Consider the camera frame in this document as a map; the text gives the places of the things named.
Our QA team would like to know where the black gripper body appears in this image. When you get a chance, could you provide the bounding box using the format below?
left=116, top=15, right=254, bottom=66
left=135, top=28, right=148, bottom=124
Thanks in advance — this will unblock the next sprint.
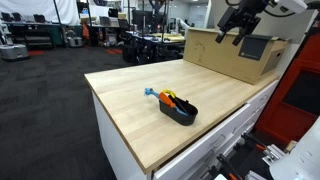
left=216, top=0, right=270, bottom=37

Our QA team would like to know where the black oval bowl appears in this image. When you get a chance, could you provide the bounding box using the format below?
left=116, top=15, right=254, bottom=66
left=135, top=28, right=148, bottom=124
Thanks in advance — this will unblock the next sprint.
left=158, top=96, right=199, bottom=127

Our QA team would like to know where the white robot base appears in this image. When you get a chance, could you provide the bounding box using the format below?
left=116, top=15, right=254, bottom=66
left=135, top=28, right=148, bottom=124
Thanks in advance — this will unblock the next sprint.
left=268, top=115, right=320, bottom=180

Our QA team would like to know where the large cardboard box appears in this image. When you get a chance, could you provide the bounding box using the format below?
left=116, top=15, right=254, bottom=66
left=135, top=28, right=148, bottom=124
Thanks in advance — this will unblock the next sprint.
left=182, top=27, right=291, bottom=86

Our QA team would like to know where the dark cluttered workbench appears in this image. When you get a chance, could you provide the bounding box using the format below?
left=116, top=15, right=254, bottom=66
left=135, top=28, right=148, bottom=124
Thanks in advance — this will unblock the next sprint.
left=121, top=30, right=186, bottom=66

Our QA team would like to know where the yellow plastic utensil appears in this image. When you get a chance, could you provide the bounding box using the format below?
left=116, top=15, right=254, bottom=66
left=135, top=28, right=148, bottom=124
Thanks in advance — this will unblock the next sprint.
left=161, top=88, right=178, bottom=100

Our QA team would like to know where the black plastic utensil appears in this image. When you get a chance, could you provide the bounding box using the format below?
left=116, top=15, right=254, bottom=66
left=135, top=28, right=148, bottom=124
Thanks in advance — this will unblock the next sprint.
left=167, top=94, right=192, bottom=116

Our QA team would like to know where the red metal cabinet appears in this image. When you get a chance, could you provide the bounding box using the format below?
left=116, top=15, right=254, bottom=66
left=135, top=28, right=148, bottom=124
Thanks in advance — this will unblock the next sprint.
left=254, top=31, right=320, bottom=145

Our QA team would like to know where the orange plastic utensil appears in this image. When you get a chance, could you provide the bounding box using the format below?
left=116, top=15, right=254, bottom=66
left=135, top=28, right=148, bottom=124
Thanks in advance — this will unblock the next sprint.
left=157, top=92, right=177, bottom=110

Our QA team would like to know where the blue and orange toy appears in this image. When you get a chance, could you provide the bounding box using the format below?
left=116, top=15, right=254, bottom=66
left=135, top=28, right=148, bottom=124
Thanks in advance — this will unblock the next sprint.
left=143, top=87, right=190, bottom=117

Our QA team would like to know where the red floor mat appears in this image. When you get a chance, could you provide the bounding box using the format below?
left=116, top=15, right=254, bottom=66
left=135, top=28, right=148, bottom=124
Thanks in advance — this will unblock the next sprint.
left=27, top=49, right=46, bottom=57
left=105, top=48, right=124, bottom=56

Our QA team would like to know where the white drawer cabinet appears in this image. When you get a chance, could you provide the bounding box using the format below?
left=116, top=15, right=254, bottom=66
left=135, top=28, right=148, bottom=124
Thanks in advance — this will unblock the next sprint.
left=91, top=79, right=280, bottom=180

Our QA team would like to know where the small grey mobile robot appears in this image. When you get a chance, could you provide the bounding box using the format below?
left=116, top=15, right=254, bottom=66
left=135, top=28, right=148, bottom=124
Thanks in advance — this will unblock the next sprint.
left=65, top=29, right=84, bottom=48

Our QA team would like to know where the white curtain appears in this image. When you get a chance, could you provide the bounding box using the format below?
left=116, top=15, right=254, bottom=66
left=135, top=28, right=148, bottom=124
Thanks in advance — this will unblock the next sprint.
left=0, top=0, right=81, bottom=27

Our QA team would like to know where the black shelf desk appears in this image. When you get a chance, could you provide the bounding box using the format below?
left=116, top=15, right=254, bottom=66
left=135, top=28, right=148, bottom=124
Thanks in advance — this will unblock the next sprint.
left=1, top=20, right=64, bottom=50

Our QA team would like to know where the grey floor machine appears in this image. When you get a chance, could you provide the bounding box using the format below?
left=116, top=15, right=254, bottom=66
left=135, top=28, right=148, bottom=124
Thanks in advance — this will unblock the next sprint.
left=0, top=42, right=30, bottom=62

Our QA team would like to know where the black clamp with orange handle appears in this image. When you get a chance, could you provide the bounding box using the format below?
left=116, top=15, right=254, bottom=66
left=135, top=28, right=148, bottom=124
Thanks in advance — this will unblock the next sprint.
left=209, top=153, right=244, bottom=180
left=240, top=132, right=270, bottom=154

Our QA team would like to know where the silver metal bracket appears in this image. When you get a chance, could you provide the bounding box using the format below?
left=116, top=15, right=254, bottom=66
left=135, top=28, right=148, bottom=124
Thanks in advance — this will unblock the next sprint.
left=261, top=143, right=287, bottom=167

